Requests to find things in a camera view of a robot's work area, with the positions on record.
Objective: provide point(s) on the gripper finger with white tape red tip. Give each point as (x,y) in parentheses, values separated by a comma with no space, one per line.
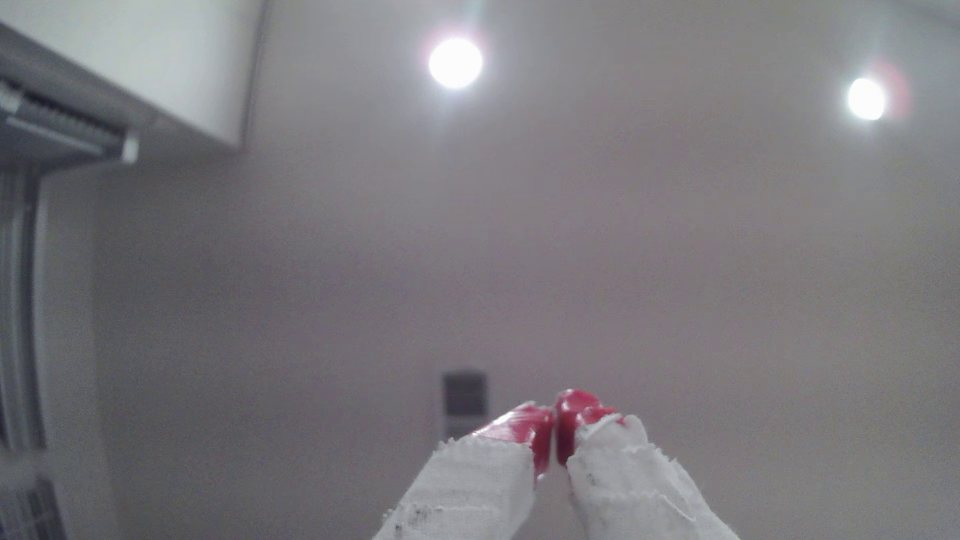
(630,487)
(480,487)

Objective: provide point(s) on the round ceiling light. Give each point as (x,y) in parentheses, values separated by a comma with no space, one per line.
(455,63)
(866,98)

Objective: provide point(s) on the grey curtain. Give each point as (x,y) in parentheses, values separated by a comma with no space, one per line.
(19,315)

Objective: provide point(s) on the grey curtain rail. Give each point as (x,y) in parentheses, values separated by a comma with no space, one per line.
(60,127)

